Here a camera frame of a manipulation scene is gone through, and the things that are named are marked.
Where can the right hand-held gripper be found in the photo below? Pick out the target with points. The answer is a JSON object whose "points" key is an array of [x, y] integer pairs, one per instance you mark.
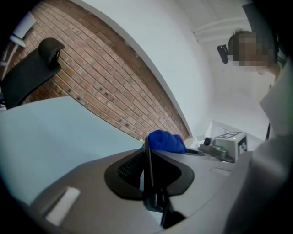
{"points": [[233, 146]]}

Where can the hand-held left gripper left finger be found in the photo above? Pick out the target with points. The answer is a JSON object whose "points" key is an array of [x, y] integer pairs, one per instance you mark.
{"points": [[128, 170]]}

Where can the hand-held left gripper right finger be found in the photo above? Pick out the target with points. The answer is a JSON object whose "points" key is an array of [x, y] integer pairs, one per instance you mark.
{"points": [[169, 176]]}

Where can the blue cloth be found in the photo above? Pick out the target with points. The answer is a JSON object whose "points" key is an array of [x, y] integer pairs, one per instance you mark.
{"points": [[166, 141]]}

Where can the person's white shirt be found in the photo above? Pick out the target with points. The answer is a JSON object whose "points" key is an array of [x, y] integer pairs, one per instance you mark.
{"points": [[270, 160]]}

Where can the person's head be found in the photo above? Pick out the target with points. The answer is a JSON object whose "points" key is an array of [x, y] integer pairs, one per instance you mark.
{"points": [[251, 52]]}

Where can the white ceiling pipes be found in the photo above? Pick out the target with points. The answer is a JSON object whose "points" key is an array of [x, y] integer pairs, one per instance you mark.
{"points": [[219, 28]]}

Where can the black office chair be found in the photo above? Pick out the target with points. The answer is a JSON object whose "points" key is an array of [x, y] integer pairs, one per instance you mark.
{"points": [[29, 73]]}

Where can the black head-mounted camera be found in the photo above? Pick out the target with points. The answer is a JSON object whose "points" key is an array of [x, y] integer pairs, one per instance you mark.
{"points": [[224, 53]]}

